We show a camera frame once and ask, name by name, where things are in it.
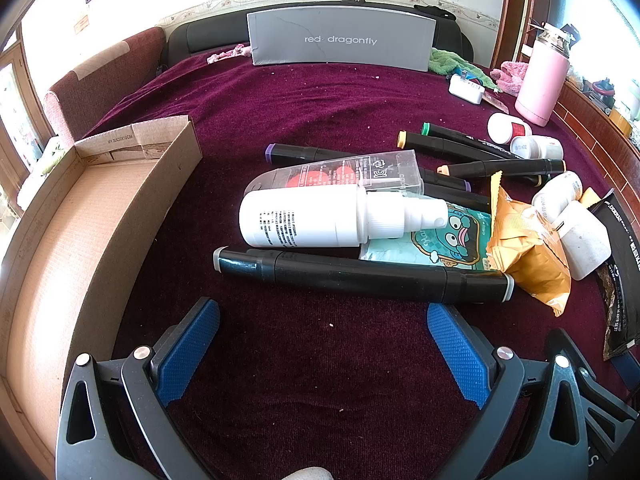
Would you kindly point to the maroon armchair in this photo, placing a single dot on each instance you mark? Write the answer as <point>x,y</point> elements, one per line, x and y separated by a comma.
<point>100,85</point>

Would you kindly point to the black snack packet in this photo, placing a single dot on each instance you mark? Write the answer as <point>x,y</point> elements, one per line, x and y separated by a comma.
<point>622,270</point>

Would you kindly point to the black marker yellow cap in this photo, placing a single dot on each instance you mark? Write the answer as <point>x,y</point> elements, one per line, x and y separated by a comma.
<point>435,146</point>

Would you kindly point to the small wall plaque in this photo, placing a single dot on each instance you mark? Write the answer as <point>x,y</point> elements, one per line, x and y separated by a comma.
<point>81,24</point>

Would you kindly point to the black marker purple cap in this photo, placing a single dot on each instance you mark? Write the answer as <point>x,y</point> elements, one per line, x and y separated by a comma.
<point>300,154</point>

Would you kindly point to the black leather sofa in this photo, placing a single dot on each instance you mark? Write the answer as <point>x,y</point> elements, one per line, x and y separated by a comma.
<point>210,35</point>

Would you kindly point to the wooden brick-pattern side panel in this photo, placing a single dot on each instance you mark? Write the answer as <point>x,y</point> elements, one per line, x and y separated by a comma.
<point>595,130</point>

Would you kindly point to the cardboard box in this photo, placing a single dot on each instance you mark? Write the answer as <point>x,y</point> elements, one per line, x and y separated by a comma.
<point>60,260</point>

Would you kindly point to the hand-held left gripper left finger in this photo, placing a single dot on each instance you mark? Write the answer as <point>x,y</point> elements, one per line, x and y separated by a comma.
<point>190,350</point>

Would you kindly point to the green cloth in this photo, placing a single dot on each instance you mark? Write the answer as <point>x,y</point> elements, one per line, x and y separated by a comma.
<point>450,62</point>

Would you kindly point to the small white charger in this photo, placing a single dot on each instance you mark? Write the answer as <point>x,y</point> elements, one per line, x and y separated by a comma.
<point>465,89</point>

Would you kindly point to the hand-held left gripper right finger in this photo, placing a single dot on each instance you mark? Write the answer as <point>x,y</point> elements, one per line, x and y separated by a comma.
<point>460,360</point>

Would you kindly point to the black marker green cap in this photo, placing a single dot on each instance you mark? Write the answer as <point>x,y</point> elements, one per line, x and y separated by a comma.
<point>450,134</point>

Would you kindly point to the clear plastic red-content package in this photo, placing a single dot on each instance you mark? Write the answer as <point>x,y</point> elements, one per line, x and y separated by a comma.
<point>380,170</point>

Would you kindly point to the white power adapter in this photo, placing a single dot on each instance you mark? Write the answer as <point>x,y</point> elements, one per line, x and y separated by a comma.
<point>582,245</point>

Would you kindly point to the maroon velvet blanket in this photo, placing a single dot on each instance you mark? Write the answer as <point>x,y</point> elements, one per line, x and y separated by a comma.
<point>300,360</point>

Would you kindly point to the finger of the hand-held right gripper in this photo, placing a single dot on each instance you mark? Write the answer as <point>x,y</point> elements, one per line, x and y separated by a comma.
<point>600,390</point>

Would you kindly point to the orange snack packet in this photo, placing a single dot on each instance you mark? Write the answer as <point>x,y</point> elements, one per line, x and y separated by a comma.
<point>525,255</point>

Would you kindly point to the pink braided cloth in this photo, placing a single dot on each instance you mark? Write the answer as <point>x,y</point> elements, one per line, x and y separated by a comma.
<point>235,51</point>

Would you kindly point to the pink thermos bottle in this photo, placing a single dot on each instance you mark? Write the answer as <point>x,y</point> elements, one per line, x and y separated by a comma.
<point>540,80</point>

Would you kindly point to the thick black marker grey cap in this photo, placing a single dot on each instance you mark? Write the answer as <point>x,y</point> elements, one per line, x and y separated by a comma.
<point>350,272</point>

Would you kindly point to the grey shoe box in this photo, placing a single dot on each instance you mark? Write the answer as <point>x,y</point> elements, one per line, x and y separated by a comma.
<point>350,25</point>

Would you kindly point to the pink fluffy cloth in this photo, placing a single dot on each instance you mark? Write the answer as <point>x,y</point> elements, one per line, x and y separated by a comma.
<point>510,75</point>

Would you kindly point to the floral cloth pile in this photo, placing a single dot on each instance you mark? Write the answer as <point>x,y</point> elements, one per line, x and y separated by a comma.
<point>45,160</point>

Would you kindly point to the white pill bottle red label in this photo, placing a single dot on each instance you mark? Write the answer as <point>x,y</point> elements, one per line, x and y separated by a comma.
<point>500,127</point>

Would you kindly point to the white spray bottle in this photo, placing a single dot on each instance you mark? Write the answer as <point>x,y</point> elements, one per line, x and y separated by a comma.
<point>290,217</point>

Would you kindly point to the teal cartoon tissue packet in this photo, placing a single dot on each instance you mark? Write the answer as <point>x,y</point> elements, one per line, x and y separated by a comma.
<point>450,240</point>

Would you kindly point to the wooden door frame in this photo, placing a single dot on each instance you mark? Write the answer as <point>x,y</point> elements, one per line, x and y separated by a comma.
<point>515,10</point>

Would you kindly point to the black marker pale orange cap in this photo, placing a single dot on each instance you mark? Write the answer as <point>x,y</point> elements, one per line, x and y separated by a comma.
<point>500,167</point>

